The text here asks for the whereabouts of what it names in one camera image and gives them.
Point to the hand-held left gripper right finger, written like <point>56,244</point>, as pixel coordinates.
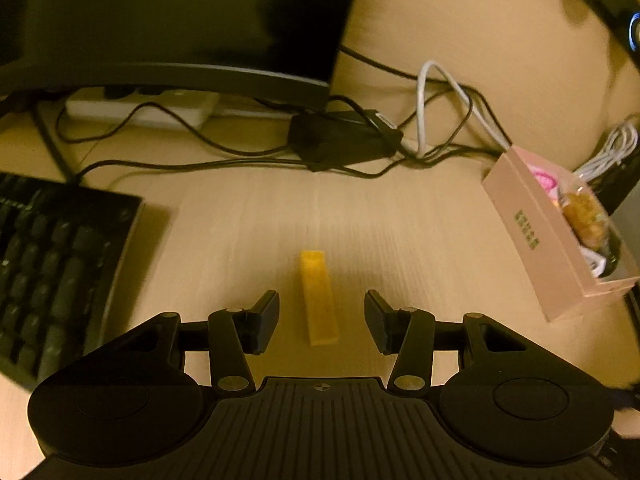
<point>377,320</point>

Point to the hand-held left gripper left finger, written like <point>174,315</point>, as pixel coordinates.
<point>267,320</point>

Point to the yellow toy brick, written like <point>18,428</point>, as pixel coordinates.
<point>317,300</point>

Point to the pink cardboard box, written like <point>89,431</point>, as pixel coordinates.
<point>535,240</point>

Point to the pink penguin toy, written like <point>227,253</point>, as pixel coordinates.
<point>542,180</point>

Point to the white plastic holder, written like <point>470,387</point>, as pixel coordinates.
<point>595,262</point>

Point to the cake with printed label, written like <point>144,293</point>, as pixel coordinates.
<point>582,215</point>

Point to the black plush cat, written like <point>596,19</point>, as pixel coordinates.
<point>614,256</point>

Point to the black power adapter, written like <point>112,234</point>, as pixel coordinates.
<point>340,135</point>

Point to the black keyboard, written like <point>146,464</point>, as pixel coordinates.
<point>55,270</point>

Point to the white power strip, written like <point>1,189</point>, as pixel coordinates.
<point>150,107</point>

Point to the black monitor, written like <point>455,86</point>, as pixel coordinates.
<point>175,20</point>

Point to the computer tower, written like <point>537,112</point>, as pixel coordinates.
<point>610,0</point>

